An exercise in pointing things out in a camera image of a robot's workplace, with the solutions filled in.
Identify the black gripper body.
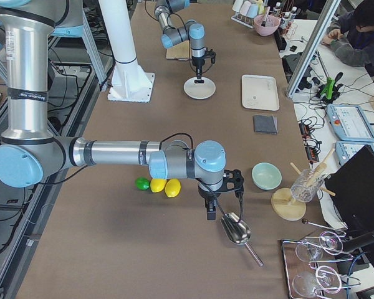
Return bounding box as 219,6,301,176
198,185,221,203
192,56,205,70

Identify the cream rectangular tray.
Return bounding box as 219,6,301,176
241,74,280,111

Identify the wine glass rack tray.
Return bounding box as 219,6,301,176
280,230,361,298

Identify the cream round plate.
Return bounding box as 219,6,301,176
183,77,216,100

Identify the wooden cutting board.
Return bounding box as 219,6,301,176
166,40,191,60

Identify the metal scoop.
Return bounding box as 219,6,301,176
221,212,264,267

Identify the yellow lemon far from lime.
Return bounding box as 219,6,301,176
165,179,181,198

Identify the yellow lemon near lime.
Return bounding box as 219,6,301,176
150,178,167,192

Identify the mint green bowl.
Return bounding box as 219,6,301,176
251,163,282,191

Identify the white cup rack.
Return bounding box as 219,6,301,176
231,0,268,29

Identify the wooden cup stand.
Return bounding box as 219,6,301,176
271,148,336,221

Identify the green lime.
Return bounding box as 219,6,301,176
135,177,150,191

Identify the grey folded cloth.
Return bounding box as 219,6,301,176
252,115,278,135

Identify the pink bowl with ice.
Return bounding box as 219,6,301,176
254,15,281,37

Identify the metal muddler in bowl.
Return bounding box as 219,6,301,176
261,6,271,27

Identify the clear glass mug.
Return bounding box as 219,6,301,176
290,169,324,203

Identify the lower blue teach pendant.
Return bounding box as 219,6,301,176
335,141,367,166

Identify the blue teach pendant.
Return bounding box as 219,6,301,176
327,104,374,143
335,141,367,166

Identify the black computer monitor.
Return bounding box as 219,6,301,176
325,145,374,231

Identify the upper blue teach pendant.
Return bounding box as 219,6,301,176
327,104,374,143

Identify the person in grey sweater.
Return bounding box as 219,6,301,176
322,0,374,77

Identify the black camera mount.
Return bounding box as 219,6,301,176
204,48,216,64
220,169,244,198

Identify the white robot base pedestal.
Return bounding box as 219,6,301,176
99,0,155,103

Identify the green handled grabber tool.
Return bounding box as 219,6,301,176
316,72,343,103

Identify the aluminium frame post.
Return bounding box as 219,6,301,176
285,0,341,99

